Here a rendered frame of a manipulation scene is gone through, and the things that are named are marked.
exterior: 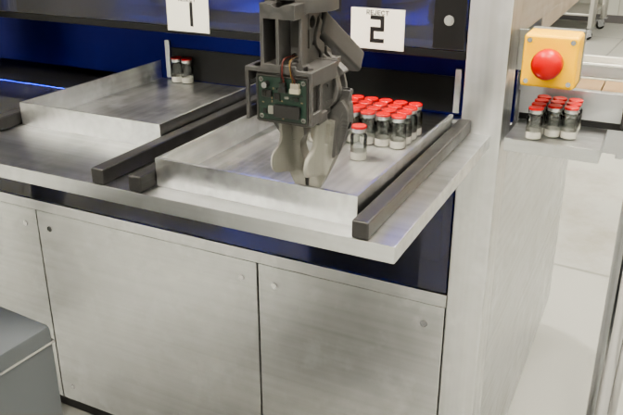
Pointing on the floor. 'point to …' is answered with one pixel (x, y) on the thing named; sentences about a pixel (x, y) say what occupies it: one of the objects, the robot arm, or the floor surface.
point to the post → (481, 172)
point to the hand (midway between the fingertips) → (311, 182)
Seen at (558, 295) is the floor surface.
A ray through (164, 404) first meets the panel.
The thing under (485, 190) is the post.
